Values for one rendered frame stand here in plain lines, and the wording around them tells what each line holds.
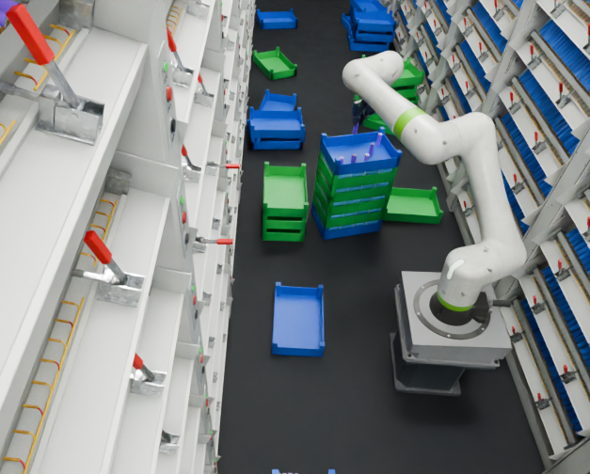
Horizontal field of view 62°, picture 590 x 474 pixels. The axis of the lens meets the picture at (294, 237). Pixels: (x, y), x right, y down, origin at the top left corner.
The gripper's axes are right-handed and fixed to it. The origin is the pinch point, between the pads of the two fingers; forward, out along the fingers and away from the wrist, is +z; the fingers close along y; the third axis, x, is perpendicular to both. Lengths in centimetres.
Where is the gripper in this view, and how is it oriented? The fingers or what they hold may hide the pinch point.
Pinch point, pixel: (358, 118)
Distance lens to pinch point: 218.6
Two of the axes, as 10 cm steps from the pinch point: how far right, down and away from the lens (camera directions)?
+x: -2.3, -9.3, 2.9
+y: 9.6, -1.6, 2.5
